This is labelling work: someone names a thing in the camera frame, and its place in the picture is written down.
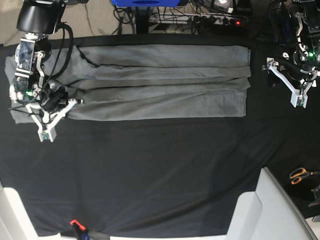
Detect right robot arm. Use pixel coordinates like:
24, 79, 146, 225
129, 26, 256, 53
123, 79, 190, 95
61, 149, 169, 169
9, 0, 82, 142

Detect white power strip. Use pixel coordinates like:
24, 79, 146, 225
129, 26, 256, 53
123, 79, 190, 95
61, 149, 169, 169
149, 12, 249, 27

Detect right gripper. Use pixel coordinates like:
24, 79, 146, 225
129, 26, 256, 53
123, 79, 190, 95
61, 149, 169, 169
25, 86, 84, 142

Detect orange handled scissors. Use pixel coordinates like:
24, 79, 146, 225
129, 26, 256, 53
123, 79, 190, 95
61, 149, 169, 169
289, 167, 320, 185

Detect red blue clamp front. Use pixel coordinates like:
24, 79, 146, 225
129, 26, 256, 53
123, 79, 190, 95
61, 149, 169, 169
69, 219, 91, 240

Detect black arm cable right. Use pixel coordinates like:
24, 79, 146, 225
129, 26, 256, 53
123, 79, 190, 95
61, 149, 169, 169
44, 22, 75, 83

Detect grey T-shirt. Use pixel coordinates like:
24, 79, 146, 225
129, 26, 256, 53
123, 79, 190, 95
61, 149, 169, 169
4, 43, 252, 125

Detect black metal stand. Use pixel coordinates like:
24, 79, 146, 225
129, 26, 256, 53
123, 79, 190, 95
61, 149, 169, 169
132, 6, 154, 34

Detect blue plastic box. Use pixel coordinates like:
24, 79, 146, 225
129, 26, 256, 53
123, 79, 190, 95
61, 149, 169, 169
111, 0, 180, 8

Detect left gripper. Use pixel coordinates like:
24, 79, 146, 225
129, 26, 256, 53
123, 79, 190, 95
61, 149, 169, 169
261, 57, 320, 108

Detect black table cloth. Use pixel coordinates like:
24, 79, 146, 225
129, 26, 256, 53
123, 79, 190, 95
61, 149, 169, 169
0, 34, 320, 238

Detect white chair left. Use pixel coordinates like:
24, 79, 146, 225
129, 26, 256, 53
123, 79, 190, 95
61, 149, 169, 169
0, 186, 39, 240

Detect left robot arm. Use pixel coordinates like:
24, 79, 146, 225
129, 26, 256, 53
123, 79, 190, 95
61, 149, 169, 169
262, 0, 320, 108

